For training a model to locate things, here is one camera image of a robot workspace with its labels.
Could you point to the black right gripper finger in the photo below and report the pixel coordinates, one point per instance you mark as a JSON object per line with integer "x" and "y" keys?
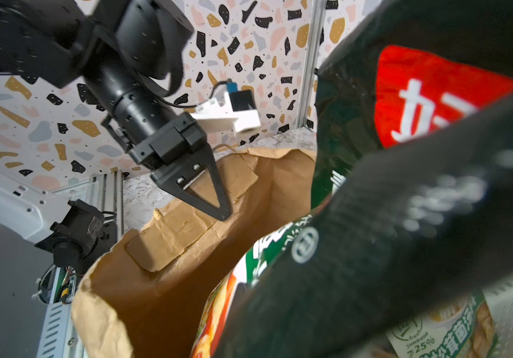
{"x": 411, "y": 228}

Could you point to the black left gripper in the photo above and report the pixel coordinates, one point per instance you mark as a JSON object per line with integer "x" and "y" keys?
{"x": 182, "y": 162}

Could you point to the brown paper bag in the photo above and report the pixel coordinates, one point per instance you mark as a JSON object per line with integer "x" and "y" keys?
{"x": 167, "y": 289}

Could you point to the dark green condiment packet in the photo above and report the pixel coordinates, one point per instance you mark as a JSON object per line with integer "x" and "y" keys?
{"x": 408, "y": 69}

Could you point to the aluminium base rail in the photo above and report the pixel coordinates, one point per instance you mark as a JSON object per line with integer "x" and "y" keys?
{"x": 58, "y": 286}

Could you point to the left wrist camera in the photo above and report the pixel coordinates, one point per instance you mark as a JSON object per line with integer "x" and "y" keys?
{"x": 228, "y": 109}

